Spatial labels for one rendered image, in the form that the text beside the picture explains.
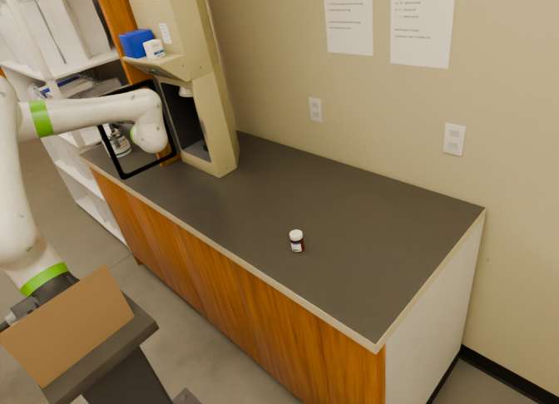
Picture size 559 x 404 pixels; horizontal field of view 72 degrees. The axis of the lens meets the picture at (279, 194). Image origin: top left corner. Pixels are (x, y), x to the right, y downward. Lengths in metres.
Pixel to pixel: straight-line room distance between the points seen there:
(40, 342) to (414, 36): 1.41
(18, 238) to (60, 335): 0.29
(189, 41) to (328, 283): 1.05
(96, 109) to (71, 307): 0.64
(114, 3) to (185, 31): 0.39
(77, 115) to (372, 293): 1.08
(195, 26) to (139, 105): 0.41
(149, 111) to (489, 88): 1.12
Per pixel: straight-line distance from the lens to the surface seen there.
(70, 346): 1.27
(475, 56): 1.38
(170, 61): 1.60
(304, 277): 1.25
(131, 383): 1.47
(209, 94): 1.71
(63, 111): 1.43
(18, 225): 1.13
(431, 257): 1.31
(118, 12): 1.92
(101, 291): 1.22
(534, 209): 1.53
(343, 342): 1.27
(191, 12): 1.65
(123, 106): 1.45
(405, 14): 1.44
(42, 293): 1.25
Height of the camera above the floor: 1.84
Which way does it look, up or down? 34 degrees down
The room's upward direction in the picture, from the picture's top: 10 degrees counter-clockwise
